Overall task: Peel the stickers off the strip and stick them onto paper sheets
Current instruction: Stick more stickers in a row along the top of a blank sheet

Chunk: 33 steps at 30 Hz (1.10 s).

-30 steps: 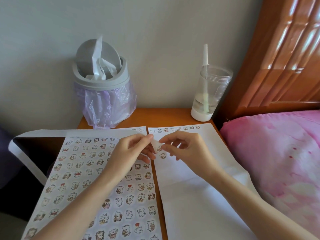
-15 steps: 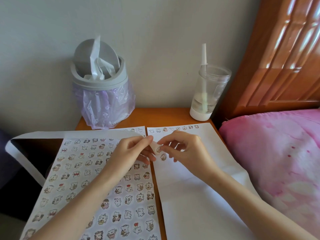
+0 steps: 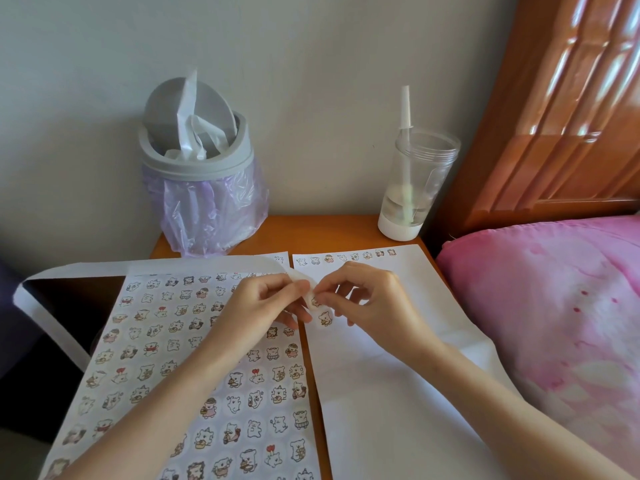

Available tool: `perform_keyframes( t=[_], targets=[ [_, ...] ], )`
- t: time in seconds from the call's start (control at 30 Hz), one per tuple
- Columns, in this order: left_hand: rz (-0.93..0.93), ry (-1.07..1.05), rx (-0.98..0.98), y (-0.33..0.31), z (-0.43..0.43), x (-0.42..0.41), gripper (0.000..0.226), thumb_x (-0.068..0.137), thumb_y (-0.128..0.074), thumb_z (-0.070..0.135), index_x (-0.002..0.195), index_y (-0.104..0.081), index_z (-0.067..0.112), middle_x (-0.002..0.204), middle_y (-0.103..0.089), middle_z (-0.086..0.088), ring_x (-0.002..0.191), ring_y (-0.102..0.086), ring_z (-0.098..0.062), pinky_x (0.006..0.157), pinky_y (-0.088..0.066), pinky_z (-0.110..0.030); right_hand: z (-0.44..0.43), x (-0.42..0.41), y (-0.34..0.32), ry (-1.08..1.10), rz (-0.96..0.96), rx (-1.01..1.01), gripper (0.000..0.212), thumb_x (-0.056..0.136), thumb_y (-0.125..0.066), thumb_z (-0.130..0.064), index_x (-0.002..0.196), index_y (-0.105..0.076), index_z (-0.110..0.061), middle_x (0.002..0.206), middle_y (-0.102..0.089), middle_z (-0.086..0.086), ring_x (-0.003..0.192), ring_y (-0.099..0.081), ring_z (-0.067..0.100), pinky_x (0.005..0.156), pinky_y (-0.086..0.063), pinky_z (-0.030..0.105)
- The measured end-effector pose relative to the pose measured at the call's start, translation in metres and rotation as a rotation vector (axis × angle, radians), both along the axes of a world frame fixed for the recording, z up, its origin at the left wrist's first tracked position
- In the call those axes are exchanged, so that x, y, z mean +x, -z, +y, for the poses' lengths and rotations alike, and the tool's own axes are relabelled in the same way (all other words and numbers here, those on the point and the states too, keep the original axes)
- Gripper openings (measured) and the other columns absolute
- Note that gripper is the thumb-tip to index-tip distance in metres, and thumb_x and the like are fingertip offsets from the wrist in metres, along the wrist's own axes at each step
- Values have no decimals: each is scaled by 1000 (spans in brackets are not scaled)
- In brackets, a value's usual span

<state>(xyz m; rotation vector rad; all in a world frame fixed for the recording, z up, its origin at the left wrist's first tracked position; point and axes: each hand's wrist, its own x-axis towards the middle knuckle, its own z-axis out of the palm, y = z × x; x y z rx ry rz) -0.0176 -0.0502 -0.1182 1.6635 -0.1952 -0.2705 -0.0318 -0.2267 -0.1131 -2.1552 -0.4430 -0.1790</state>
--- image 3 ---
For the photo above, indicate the person's left hand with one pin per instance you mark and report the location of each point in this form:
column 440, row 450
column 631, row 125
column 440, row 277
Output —
column 245, row 314

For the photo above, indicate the person's right hand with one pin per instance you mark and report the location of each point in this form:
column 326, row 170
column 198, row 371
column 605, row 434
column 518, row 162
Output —
column 385, row 309

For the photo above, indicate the short row of cartoon stickers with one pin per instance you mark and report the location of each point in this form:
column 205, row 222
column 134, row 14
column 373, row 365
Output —
column 350, row 257

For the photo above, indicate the rows of stuck cartoon stickers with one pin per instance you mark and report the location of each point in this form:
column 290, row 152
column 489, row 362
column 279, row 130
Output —
column 150, row 344

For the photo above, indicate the white paper sheet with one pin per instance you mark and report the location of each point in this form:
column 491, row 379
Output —
column 130, row 414
column 400, row 419

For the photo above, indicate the long white sticker strip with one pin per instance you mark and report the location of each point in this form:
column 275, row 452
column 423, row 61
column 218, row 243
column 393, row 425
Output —
column 60, row 269

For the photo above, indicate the person's left forearm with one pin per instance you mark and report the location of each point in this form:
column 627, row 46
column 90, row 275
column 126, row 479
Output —
column 145, row 424

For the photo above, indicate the person's right forearm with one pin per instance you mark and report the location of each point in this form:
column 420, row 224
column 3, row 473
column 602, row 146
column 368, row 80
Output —
column 520, row 424

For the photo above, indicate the clear cup with white base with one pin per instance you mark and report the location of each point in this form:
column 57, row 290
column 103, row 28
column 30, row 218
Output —
column 397, row 232

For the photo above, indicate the wooden nightstand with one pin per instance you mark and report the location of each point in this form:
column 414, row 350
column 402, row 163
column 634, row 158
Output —
column 325, row 229

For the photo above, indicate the purple plastic bin bag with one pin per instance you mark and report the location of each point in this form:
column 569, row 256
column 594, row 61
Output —
column 205, row 214

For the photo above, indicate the grey trash bin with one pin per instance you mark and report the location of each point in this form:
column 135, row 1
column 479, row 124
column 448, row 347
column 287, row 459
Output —
column 195, row 167

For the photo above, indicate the pink floral bedding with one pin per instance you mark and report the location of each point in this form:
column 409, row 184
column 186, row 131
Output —
column 550, row 304

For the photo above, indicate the white backing scraps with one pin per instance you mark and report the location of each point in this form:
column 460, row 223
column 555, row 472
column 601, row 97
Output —
column 189, row 124

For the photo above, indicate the wooden bed headboard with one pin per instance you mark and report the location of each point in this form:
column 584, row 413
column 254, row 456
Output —
column 540, row 174

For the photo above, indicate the white straw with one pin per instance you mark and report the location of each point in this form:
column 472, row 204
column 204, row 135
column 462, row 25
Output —
column 405, row 104

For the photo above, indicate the purple rolled mat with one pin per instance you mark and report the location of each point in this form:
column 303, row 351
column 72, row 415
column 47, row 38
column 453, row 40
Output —
column 10, row 334

